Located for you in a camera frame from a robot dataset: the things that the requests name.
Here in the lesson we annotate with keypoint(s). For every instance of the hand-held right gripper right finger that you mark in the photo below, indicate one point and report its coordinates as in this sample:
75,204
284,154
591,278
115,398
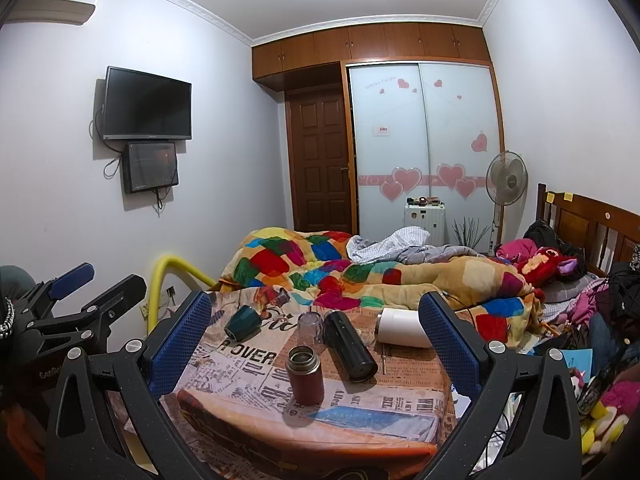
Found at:
446,346

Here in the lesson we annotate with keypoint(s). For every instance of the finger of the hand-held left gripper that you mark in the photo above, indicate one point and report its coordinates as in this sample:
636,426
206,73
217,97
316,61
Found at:
117,294
74,276

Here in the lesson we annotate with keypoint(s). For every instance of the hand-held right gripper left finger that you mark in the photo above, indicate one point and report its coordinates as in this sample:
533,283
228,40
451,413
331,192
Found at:
177,345

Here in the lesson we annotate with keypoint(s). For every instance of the white cylindrical cup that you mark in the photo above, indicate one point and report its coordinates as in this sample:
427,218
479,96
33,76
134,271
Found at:
404,329

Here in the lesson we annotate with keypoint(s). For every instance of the dark green cup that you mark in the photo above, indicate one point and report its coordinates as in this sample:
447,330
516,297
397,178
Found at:
241,324

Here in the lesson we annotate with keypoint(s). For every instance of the clear glass cup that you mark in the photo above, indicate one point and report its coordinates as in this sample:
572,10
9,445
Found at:
311,329

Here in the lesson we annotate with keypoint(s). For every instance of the yellow padded tube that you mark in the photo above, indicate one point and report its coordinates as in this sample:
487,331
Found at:
167,266

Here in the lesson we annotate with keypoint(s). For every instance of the newspaper print tablecloth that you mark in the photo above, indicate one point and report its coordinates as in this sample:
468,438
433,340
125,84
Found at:
240,375

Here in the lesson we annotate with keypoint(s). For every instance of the black thermos bottle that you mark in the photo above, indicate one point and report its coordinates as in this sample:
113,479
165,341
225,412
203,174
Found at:
350,347

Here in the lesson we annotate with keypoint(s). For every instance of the grey plaid cloth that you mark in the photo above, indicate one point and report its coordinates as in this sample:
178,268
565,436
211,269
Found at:
415,247

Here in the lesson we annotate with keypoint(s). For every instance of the dark spiky plant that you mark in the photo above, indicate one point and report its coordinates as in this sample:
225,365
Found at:
471,234

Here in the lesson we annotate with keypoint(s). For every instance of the white small cabinet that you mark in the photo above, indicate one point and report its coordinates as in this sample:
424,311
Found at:
425,222

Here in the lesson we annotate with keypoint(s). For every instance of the red plush toy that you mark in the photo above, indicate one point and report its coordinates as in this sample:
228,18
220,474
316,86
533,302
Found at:
545,262

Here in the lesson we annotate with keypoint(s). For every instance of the red thermos bottle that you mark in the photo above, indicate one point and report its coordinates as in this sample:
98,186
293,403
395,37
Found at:
305,380

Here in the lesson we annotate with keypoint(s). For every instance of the blue paper sheet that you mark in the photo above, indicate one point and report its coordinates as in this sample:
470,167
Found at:
580,360

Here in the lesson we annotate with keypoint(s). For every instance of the pink clothing pile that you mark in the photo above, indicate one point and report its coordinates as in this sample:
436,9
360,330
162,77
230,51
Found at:
587,305

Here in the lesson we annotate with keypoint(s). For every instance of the black bag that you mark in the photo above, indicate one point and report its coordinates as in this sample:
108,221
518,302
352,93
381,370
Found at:
542,234

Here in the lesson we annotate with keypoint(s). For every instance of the colourful patchwork quilt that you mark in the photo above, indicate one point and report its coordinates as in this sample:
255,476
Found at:
310,270

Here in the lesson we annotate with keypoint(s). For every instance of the yellow plush toy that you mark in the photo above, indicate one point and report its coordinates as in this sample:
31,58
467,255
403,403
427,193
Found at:
605,425

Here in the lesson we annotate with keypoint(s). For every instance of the white standing fan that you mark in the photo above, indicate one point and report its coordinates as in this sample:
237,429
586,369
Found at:
506,177

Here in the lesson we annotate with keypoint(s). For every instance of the wooden bed headboard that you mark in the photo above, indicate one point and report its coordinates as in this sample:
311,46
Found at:
585,220

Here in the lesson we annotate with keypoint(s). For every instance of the black clothing pile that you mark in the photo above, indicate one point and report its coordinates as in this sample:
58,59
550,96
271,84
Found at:
625,285

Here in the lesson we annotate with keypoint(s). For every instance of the frosted sliding door with hearts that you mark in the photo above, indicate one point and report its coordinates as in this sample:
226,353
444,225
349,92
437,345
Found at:
460,120
387,135

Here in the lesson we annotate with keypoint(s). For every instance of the brown wooden door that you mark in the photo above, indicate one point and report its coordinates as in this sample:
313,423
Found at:
320,160

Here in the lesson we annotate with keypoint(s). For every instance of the white air conditioner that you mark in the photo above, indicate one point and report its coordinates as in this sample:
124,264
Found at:
50,11

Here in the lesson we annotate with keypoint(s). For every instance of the wooden overhead cabinet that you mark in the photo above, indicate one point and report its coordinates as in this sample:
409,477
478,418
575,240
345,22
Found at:
370,45

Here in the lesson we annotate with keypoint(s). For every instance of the small black wall monitor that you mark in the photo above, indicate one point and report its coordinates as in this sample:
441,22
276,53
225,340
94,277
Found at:
151,167

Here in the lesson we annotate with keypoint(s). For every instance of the wall-mounted black television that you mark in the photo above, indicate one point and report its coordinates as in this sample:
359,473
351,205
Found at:
147,104

